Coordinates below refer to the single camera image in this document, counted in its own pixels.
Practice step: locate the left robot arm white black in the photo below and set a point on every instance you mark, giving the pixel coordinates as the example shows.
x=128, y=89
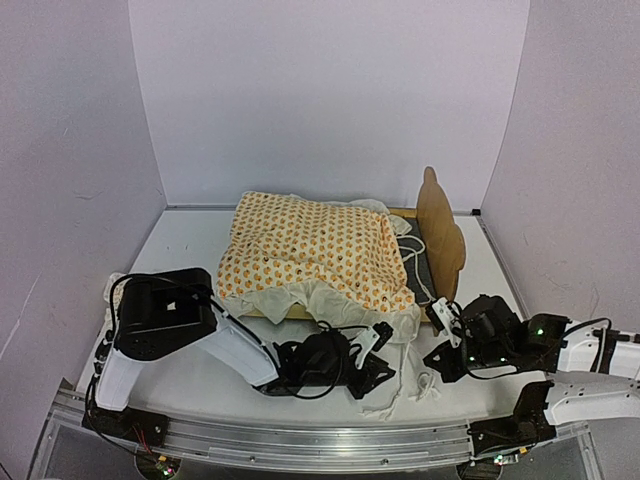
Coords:
x=153, y=316

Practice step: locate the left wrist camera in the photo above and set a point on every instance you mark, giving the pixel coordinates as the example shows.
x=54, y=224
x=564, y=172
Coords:
x=371, y=339

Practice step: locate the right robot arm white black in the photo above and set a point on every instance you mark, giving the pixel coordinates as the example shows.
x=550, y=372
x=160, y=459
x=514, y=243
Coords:
x=593, y=368

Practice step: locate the small duck print pillow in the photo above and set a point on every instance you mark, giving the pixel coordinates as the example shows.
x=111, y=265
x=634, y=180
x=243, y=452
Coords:
x=112, y=295

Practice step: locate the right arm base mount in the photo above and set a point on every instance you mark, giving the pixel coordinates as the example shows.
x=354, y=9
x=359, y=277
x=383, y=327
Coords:
x=526, y=426

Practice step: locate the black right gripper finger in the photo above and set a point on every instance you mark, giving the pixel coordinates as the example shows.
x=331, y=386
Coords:
x=451, y=373
x=445, y=359

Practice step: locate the wooden pet bed frame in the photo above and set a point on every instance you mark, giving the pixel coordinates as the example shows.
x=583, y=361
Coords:
x=446, y=253

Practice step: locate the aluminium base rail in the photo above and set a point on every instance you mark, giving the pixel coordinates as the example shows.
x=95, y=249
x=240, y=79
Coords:
x=218, y=425

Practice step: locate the grey bed mat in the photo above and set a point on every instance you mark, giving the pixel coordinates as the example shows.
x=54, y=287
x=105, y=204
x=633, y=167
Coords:
x=414, y=256

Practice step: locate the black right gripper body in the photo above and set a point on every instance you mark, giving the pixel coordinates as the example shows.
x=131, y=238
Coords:
x=492, y=356

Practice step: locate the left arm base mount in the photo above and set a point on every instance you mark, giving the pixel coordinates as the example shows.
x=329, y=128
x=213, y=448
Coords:
x=134, y=425

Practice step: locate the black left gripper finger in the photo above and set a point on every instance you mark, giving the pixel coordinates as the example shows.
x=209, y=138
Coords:
x=376, y=370
x=359, y=388

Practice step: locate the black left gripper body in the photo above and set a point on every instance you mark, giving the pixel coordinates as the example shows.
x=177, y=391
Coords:
x=319, y=381

